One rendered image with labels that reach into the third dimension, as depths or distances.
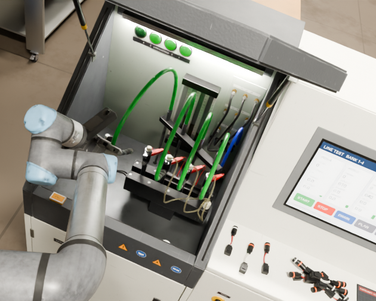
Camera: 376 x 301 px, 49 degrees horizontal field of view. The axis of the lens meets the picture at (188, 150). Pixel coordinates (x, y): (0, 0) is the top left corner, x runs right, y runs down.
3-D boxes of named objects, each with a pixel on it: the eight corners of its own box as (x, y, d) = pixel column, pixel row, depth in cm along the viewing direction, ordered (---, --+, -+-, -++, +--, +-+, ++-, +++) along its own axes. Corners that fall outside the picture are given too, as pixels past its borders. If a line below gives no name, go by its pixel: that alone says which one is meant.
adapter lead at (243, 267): (244, 275, 142) (246, 272, 140) (238, 272, 142) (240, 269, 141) (253, 246, 150) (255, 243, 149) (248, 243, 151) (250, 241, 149)
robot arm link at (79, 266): (111, 294, 68) (119, 143, 109) (40, 291, 65) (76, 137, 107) (103, 339, 73) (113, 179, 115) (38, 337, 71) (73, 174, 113)
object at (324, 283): (284, 284, 143) (290, 277, 139) (289, 258, 151) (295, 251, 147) (346, 312, 142) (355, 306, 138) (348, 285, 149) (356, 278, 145)
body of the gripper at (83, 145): (82, 155, 128) (55, 144, 118) (98, 131, 128) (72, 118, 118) (98, 167, 125) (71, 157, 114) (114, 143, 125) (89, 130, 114)
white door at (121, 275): (33, 291, 207) (28, 217, 158) (36, 287, 208) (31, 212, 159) (152, 346, 203) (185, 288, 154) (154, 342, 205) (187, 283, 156)
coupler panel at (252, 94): (207, 138, 172) (231, 80, 149) (210, 133, 174) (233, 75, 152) (237, 150, 171) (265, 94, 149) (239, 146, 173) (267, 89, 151)
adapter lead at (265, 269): (267, 275, 144) (269, 272, 142) (261, 273, 144) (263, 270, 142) (269, 245, 152) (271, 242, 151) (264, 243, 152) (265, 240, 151)
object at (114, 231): (33, 217, 158) (31, 193, 146) (39, 209, 161) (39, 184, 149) (182, 285, 154) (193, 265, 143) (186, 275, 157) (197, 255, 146)
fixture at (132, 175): (120, 199, 168) (125, 175, 157) (131, 181, 175) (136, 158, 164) (197, 233, 166) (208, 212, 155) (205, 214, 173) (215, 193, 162)
